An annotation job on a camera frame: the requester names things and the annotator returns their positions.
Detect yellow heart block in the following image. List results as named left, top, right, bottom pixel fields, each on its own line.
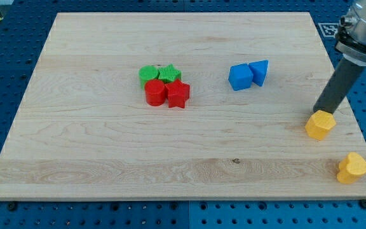
left=336, top=152, right=366, bottom=184

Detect red cylinder block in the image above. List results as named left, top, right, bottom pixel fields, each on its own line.
left=144, top=79, right=166, bottom=106

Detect blue cube block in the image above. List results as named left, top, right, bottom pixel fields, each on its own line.
left=228, top=64, right=254, bottom=91

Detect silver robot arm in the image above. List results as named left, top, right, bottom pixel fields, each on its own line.
left=335, top=0, right=366, bottom=67

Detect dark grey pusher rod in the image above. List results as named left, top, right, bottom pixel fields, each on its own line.
left=313, top=57, right=365, bottom=114

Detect white fiducial marker tag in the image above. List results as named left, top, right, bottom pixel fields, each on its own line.
left=318, top=22, right=338, bottom=38

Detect red star block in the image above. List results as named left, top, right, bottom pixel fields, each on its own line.
left=165, top=79, right=190, bottom=108

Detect green cylinder block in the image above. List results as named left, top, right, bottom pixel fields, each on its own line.
left=139, top=66, right=159, bottom=89

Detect blue triangle block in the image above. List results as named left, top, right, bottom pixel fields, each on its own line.
left=248, top=60, right=269, bottom=87

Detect yellow hexagon block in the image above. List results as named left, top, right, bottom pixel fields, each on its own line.
left=305, top=110, right=337, bottom=141

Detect green star block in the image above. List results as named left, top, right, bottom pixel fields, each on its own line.
left=158, top=64, right=182, bottom=83

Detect wooden board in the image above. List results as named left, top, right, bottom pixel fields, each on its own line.
left=0, top=12, right=366, bottom=201

